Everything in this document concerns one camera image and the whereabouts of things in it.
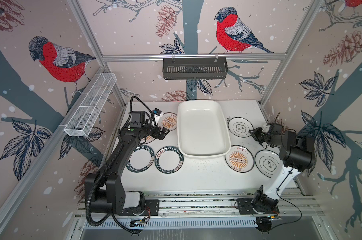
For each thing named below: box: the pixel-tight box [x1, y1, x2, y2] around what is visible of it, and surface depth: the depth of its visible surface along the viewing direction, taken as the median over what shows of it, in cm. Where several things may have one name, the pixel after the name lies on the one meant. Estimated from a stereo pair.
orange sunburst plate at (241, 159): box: [224, 145, 255, 173], surface depth 92 cm
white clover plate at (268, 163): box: [254, 149, 283, 178], surface depth 90 cm
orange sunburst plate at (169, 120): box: [158, 112, 178, 131], surface depth 112 cm
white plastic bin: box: [177, 100, 232, 159], surface depth 105 cm
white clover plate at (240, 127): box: [228, 117, 254, 138], surface depth 109 cm
